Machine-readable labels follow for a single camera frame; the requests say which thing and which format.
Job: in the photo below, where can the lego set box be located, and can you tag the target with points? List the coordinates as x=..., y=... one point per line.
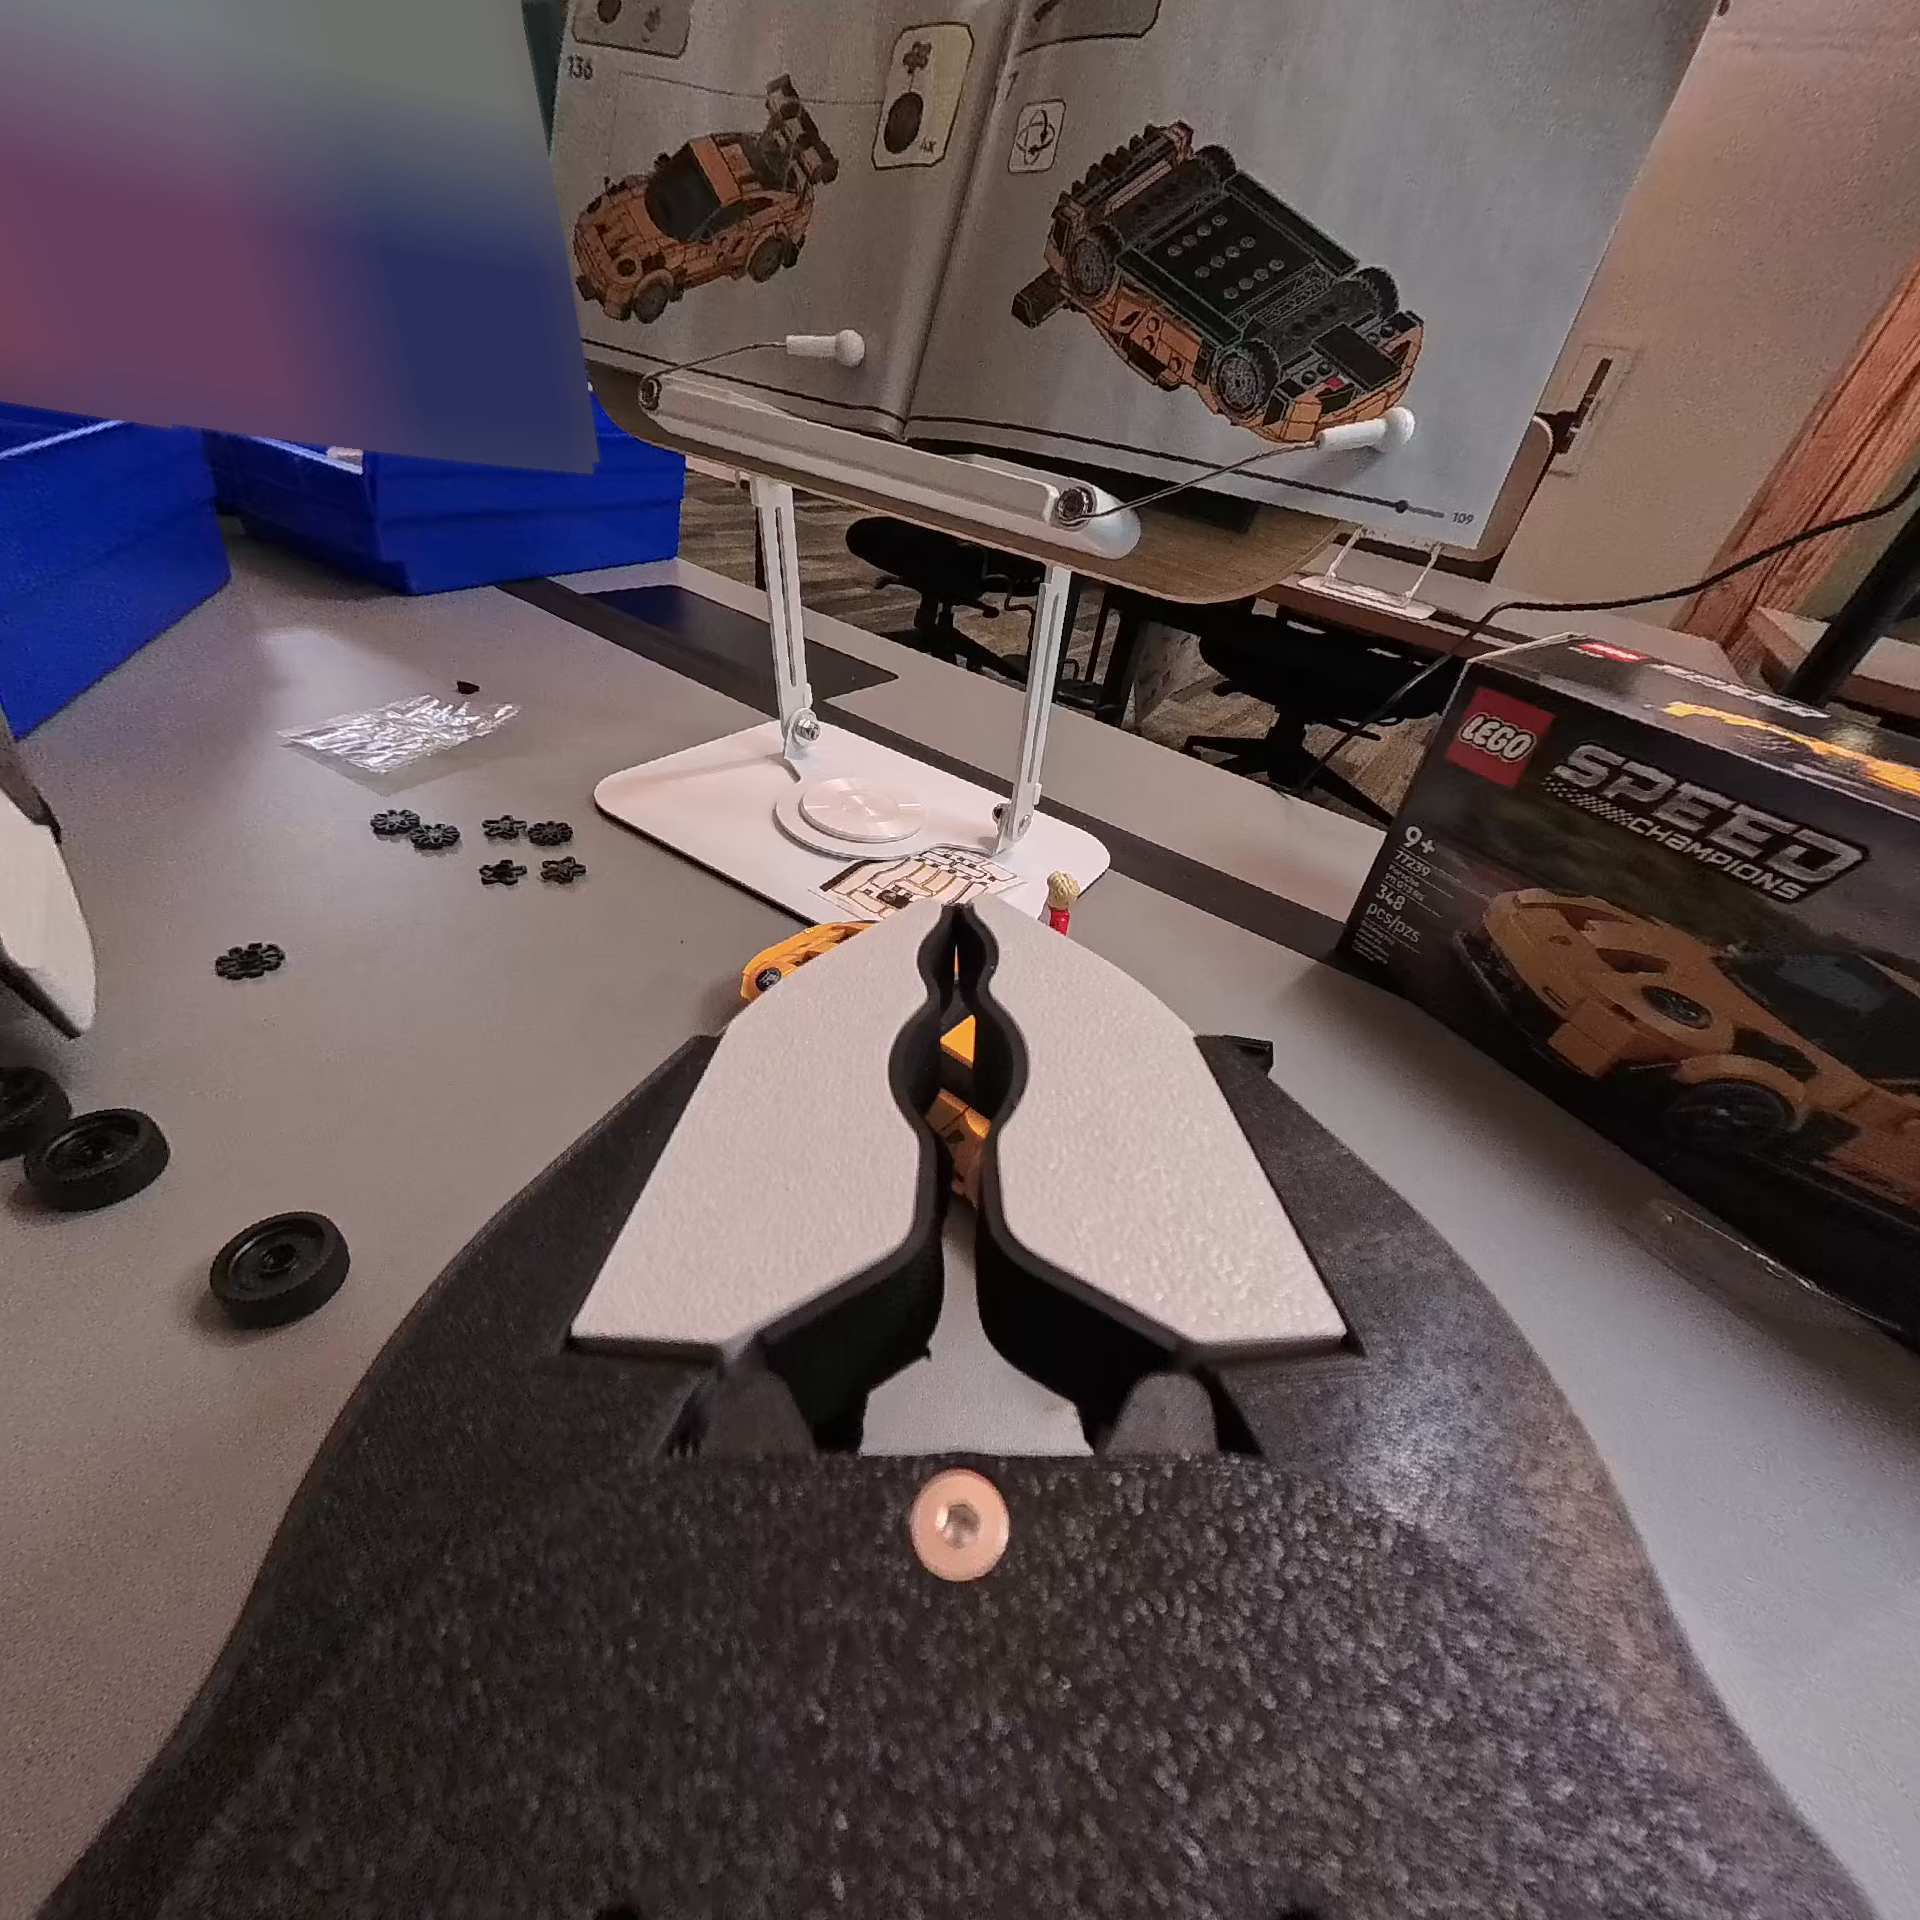
x=1650, y=962

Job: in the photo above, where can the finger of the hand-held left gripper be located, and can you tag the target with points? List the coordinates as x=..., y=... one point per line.
x=44, y=916

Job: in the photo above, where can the red lego minifigure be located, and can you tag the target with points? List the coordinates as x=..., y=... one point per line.
x=1060, y=896

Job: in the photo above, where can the white background book stand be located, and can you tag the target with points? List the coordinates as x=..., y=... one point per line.
x=1380, y=571

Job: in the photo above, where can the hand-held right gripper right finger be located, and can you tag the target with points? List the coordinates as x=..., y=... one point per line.
x=1171, y=1200

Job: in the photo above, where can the clear plastic parts bag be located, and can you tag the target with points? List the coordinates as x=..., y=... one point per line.
x=397, y=731

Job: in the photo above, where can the white metal book stand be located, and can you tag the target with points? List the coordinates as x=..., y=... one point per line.
x=705, y=788

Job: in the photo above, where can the lego instruction booklet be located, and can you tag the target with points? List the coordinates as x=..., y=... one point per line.
x=1349, y=91

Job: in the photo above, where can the black office chair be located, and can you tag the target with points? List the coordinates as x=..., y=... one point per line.
x=937, y=586
x=1305, y=675

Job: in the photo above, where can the black rim inserts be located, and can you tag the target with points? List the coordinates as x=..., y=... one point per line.
x=434, y=835

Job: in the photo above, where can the lego sticker sheet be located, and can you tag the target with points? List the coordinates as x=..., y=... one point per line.
x=884, y=886

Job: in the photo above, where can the yellow lego car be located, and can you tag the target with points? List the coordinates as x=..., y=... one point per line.
x=795, y=962

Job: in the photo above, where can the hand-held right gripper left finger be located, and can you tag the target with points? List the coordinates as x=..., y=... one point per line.
x=749, y=1200

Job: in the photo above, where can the blue plastic storage bin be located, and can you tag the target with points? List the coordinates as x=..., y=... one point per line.
x=451, y=524
x=89, y=600

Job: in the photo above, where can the white wall outlet plate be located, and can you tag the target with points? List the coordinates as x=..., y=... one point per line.
x=1587, y=407

